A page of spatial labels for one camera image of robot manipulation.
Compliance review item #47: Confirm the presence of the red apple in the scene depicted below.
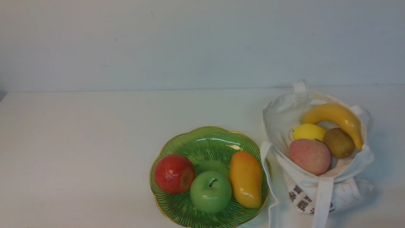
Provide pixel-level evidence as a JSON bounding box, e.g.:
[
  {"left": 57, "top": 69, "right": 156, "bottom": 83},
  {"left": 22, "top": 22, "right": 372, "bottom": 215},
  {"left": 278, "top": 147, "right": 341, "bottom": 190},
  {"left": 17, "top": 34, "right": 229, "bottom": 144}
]
[{"left": 154, "top": 154, "right": 196, "bottom": 195}]

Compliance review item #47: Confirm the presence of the yellow lemon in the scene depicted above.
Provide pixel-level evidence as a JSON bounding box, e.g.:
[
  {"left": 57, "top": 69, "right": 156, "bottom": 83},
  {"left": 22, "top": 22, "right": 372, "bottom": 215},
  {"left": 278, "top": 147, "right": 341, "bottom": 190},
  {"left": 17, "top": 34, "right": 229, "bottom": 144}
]
[{"left": 292, "top": 123, "right": 327, "bottom": 142}]

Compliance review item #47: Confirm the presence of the yellow banana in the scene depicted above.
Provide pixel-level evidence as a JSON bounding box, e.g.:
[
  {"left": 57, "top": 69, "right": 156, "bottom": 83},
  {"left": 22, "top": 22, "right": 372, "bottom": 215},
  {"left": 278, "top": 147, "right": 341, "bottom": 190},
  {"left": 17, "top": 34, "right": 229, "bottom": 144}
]
[{"left": 300, "top": 103, "right": 364, "bottom": 151}]

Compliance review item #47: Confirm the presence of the green apple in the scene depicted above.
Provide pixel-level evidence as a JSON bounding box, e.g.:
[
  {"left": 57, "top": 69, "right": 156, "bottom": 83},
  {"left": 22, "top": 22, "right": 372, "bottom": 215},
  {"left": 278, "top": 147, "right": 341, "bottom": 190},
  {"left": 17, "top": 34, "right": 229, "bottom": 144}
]
[{"left": 190, "top": 171, "right": 232, "bottom": 214}]

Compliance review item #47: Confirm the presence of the orange yellow mango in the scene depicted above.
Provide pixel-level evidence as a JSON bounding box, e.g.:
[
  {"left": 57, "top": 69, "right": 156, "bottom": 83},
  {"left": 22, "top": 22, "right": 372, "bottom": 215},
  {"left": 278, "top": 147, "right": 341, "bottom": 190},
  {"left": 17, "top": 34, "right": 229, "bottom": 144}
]
[{"left": 229, "top": 151, "right": 262, "bottom": 209}]

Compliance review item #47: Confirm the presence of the green ribbed glass plate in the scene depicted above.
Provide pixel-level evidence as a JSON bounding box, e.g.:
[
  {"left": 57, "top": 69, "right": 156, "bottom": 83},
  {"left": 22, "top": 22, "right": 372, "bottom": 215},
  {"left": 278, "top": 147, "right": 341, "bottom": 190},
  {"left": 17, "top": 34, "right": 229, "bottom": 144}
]
[{"left": 149, "top": 126, "right": 272, "bottom": 228}]

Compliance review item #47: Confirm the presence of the white cloth tote bag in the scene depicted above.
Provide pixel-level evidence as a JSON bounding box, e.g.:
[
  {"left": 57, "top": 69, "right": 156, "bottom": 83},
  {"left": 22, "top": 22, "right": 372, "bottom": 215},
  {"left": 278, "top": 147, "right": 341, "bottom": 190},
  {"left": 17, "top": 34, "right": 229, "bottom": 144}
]
[{"left": 260, "top": 80, "right": 374, "bottom": 228}]

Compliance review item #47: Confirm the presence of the brown kiwi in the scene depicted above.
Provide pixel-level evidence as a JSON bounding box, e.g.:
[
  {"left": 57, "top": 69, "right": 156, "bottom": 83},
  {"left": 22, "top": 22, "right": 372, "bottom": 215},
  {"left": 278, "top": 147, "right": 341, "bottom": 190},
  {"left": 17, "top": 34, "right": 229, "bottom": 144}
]
[{"left": 323, "top": 128, "right": 355, "bottom": 159}]

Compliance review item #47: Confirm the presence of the pink peach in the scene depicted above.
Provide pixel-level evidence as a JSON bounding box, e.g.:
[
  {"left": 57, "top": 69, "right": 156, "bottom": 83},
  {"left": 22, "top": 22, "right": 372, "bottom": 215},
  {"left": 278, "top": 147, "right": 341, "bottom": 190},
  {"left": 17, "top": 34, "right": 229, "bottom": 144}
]
[{"left": 288, "top": 139, "right": 331, "bottom": 176}]

